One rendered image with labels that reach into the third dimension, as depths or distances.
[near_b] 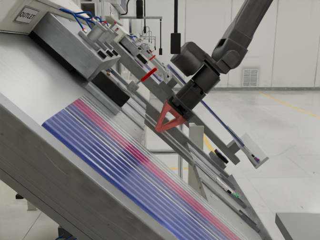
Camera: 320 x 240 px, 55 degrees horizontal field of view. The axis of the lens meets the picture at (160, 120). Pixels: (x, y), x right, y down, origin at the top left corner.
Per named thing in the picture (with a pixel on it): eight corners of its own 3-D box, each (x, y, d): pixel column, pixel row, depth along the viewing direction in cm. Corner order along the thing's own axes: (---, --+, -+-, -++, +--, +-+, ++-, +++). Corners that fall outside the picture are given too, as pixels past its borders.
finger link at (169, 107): (146, 124, 76) (173, 96, 75) (147, 118, 83) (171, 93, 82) (166, 142, 77) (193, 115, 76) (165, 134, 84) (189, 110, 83)
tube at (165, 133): (234, 197, 85) (236, 195, 85) (235, 200, 84) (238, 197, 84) (94, 71, 77) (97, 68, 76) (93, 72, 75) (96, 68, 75)
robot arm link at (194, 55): (243, 57, 72) (230, 56, 80) (209, 22, 69) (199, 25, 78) (208, 95, 73) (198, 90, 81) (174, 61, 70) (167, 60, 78)
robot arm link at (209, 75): (226, 78, 74) (220, 75, 80) (206, 59, 73) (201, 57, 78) (206, 99, 75) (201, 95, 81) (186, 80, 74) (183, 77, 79)
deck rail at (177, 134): (217, 187, 107) (230, 175, 106) (218, 190, 105) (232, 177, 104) (56, 43, 94) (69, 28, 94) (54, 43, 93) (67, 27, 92)
